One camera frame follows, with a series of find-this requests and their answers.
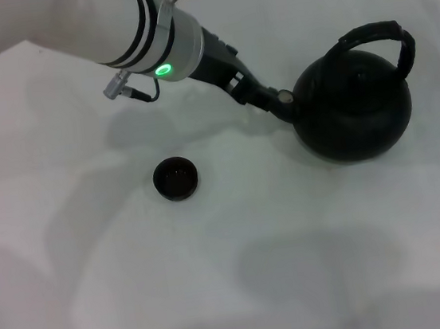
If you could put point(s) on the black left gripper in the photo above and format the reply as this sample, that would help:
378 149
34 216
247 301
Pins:
217 64

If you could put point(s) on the black round teapot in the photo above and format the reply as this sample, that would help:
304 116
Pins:
354 116

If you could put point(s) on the small black teacup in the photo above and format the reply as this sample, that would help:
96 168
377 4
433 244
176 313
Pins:
175 178

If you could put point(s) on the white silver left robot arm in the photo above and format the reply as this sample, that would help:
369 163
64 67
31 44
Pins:
114 25

